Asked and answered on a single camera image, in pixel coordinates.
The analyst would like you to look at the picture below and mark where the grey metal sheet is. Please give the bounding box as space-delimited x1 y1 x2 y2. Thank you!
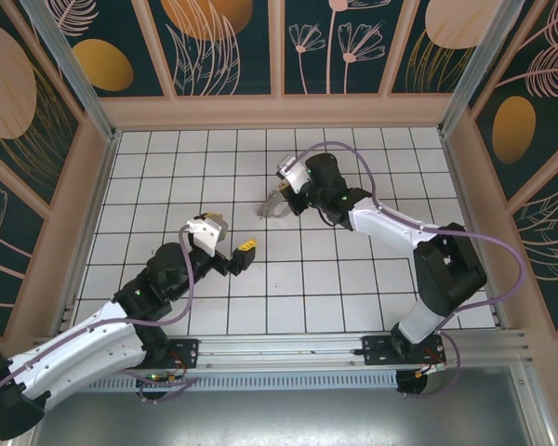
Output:
8 366 552 446

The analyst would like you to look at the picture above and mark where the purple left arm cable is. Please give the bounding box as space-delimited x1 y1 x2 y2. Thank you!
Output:
0 225 201 419

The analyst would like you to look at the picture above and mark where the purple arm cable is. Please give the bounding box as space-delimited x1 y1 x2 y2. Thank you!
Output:
287 142 526 400
0 225 201 419

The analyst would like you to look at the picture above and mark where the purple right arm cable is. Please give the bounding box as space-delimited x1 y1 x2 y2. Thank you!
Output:
287 142 526 400

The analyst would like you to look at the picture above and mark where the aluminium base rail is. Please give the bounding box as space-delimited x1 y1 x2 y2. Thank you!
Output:
166 329 534 372

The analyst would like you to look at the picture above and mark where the red wire with yellow connector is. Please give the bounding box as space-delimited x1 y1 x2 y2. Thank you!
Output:
166 355 192 387
416 355 447 378

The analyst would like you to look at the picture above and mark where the slotted grey cable duct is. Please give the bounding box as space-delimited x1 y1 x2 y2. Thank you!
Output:
81 369 399 394

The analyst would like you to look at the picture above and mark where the aluminium side rail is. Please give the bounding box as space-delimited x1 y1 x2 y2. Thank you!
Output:
441 132 534 335
62 132 122 326

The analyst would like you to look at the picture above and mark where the aluminium corner post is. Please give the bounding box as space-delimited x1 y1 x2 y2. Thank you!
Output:
16 0 122 143
438 0 525 136

